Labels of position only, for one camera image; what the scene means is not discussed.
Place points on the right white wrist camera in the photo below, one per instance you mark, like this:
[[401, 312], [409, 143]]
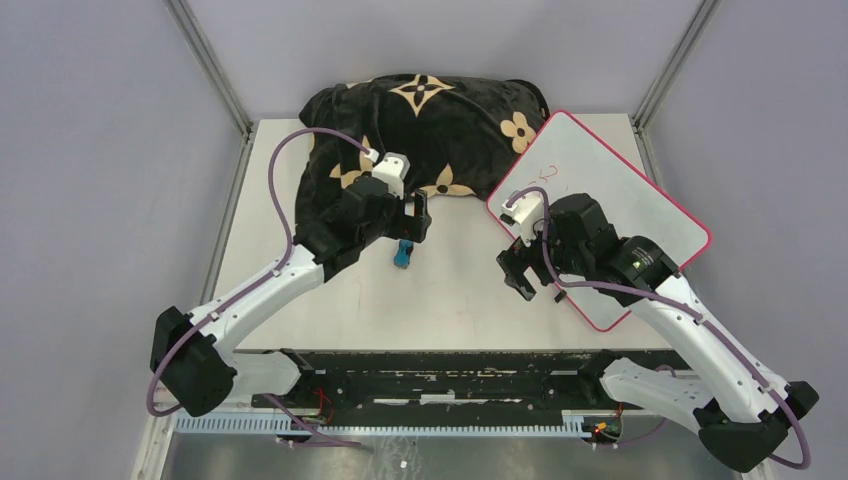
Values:
[[523, 216]]

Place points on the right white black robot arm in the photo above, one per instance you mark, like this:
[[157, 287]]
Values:
[[740, 410]]

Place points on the right aluminium frame post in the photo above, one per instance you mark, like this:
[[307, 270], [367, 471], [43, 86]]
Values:
[[662, 84]]

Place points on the pink framed whiteboard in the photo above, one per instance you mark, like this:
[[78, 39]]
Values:
[[596, 199]]

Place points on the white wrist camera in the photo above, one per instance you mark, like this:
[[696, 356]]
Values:
[[523, 216], [392, 169]]

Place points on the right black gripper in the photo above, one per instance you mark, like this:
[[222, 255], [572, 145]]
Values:
[[517, 259]]

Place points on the left aluminium frame post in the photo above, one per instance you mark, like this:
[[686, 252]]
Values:
[[201, 48]]

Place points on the black floral plush blanket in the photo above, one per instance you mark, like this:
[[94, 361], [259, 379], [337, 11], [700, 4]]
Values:
[[461, 135]]

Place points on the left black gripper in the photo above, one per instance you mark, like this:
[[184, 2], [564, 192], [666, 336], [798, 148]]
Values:
[[410, 227]]

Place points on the blue whiteboard eraser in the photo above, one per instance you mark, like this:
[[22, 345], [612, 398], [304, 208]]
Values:
[[402, 257]]

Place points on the aluminium frame post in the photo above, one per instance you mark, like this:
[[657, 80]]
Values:
[[201, 48], [662, 84]]

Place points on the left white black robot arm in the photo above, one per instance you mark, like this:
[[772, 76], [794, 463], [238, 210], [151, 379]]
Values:
[[194, 354]]

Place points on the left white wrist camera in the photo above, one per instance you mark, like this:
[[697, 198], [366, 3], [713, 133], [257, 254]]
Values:
[[392, 169]]

